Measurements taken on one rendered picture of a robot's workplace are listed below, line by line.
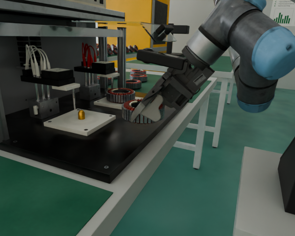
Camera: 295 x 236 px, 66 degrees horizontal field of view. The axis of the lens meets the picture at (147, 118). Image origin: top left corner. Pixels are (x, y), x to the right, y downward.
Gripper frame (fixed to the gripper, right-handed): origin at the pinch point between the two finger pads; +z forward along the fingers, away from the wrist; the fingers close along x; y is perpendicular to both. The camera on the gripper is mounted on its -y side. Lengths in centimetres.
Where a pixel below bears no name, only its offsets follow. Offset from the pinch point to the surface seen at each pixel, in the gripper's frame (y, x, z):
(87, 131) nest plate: -6.6, -7.2, 11.5
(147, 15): -147, 347, 45
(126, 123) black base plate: -1.9, 5.3, 9.6
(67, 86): -20.6, -1.6, 9.5
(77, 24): -40.5, 19.6, 2.7
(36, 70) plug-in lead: -30.8, -3.0, 12.3
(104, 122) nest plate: -6.4, 1.0, 11.6
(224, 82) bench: 18, 161, 10
